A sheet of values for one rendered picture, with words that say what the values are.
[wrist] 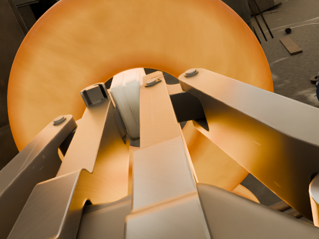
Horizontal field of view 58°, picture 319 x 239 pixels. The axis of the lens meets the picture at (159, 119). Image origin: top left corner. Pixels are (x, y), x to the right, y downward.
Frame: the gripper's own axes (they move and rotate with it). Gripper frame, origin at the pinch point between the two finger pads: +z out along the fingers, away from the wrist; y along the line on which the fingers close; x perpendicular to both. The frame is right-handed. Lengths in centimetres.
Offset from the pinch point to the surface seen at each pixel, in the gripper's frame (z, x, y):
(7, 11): 33.2, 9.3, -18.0
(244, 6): 244, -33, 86
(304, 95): 184, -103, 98
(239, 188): 8.5, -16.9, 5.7
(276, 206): 11.2, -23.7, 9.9
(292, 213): 11.1, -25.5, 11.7
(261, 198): 90, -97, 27
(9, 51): 31.4, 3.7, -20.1
